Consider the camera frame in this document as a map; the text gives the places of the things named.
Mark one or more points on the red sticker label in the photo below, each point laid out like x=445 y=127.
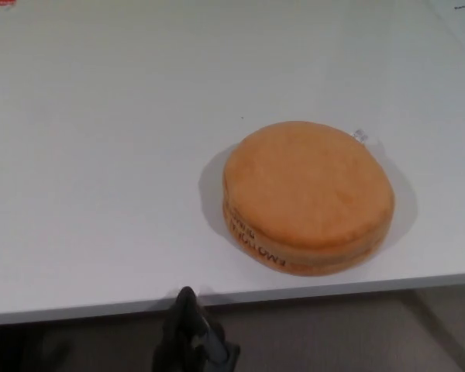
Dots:
x=0 y=3

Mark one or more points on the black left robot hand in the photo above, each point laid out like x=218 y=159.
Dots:
x=186 y=333

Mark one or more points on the orange soft plush plate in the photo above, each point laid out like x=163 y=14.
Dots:
x=306 y=193

